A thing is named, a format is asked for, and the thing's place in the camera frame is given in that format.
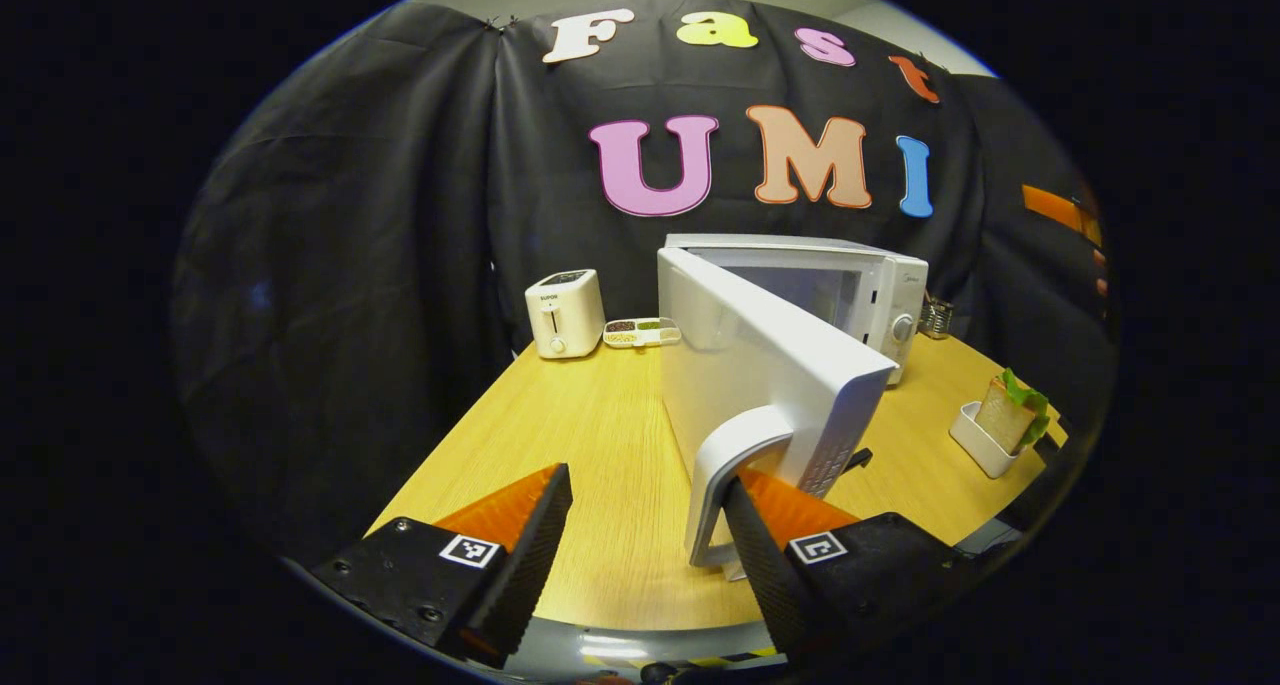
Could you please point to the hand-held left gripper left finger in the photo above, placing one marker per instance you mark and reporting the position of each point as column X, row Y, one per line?
column 525, row 565

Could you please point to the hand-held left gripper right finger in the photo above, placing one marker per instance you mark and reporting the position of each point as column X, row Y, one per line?
column 770, row 585

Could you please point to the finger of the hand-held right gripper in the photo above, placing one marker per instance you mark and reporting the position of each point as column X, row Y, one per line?
column 1050, row 205

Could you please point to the lettuce sandwich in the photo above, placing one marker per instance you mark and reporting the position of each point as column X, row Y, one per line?
column 1000, row 415

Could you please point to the white microwave oven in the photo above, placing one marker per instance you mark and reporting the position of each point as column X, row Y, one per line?
column 760, row 365

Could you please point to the glass holder with sticks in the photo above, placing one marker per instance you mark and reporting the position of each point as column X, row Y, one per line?
column 936, row 317

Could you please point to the white toaster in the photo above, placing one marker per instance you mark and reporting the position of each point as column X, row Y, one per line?
column 565, row 315

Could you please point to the white divided snack tray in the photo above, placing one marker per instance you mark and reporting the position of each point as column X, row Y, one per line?
column 640, row 337

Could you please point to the black backdrop cloth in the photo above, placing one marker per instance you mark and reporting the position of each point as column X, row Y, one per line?
column 350, row 265

